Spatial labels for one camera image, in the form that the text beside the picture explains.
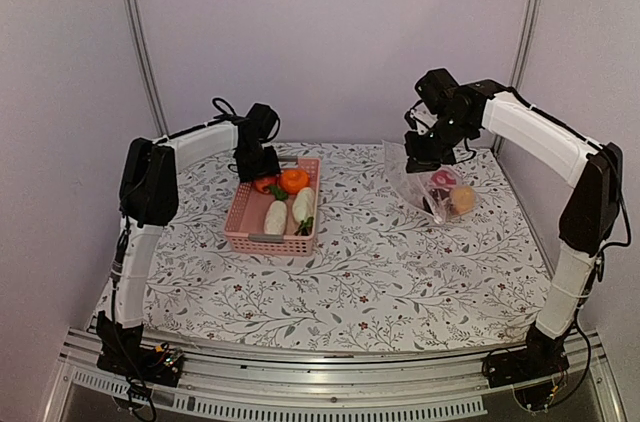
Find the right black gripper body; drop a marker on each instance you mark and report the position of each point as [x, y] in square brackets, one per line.
[436, 148]

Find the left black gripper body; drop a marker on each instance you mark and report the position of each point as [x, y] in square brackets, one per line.
[256, 162]

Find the red tomato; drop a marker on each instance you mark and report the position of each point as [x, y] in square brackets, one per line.
[263, 185]

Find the red apple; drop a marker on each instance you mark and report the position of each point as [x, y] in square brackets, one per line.
[444, 178]

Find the orange tangerine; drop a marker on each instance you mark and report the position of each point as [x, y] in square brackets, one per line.
[293, 180]

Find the clear zip top bag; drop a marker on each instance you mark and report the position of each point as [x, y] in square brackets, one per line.
[411, 187]

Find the dark red onion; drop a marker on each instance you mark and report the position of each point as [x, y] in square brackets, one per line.
[438, 202]

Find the yellow lemon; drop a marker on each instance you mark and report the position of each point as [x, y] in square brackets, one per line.
[462, 199]

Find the pink plastic basket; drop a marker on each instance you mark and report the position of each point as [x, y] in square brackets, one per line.
[244, 225]

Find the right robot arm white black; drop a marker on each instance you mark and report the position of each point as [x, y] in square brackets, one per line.
[448, 113]

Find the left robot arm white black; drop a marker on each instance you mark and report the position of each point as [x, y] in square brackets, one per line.
[149, 198]

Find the white radish left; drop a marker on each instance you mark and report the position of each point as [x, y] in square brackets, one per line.
[275, 221]

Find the white radish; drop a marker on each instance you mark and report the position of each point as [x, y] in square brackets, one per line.
[275, 221]
[303, 205]

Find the white radish right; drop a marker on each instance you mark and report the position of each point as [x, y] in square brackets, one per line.
[303, 205]

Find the floral table mat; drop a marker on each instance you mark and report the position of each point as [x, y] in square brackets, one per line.
[382, 276]

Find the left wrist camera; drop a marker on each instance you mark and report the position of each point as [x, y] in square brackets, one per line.
[266, 121]

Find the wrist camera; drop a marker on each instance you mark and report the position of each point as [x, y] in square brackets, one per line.
[266, 121]
[433, 90]

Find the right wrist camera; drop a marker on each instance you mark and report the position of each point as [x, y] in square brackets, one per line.
[433, 90]

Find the right aluminium post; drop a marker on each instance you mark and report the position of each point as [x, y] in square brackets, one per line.
[525, 42]

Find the aluminium post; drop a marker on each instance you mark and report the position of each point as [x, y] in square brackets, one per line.
[525, 42]
[143, 58]

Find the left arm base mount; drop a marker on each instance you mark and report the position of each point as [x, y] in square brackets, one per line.
[122, 354]

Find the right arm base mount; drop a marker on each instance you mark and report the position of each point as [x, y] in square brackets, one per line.
[542, 356]

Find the aluminium front rail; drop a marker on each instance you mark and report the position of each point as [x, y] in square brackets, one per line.
[224, 381]

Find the left aluminium post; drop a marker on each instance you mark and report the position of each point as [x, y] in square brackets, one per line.
[143, 58]

